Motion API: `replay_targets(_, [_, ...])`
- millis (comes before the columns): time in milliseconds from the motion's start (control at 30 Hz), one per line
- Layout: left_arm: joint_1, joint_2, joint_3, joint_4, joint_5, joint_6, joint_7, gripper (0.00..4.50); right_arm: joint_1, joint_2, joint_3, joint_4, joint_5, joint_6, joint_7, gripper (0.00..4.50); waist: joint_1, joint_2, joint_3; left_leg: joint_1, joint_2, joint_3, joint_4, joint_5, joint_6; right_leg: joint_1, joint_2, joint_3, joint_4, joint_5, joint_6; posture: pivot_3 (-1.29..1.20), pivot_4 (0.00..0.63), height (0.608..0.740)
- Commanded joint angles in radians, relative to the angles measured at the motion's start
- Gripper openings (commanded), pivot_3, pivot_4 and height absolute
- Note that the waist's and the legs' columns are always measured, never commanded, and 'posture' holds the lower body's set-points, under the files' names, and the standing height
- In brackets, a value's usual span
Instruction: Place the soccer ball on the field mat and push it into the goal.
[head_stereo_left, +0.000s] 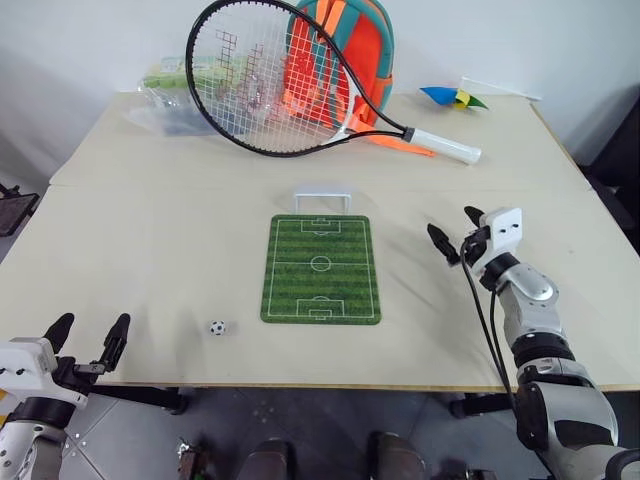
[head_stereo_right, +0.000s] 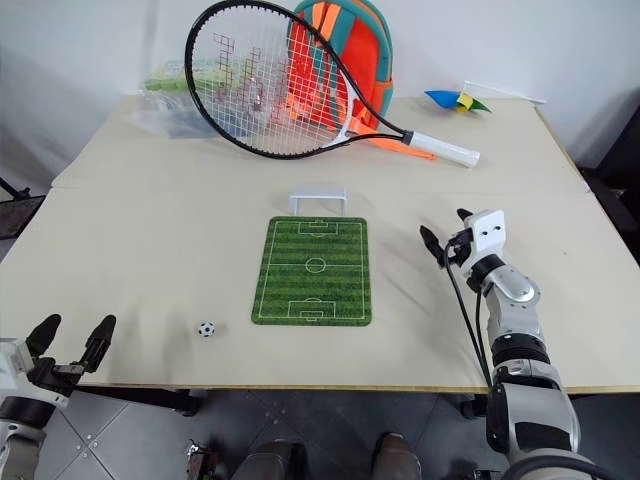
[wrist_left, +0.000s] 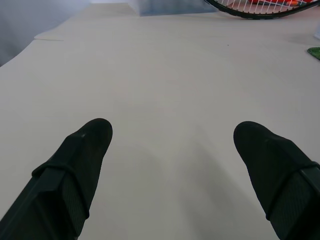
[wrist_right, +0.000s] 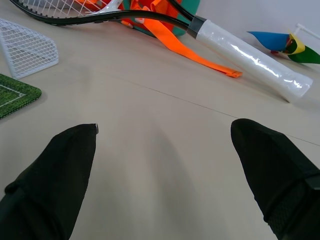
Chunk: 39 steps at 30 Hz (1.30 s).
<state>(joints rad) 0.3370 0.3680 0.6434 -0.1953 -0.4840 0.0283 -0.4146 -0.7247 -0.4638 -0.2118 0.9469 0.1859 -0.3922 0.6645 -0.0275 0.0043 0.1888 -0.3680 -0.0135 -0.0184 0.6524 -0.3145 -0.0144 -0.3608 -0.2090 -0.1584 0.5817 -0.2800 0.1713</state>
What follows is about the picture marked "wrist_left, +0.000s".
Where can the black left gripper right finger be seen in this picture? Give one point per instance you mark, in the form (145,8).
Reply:
(277,175)

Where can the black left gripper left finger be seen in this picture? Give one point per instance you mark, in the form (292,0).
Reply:
(62,180)

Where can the green artificial turf mat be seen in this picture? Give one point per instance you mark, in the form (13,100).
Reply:
(314,52)

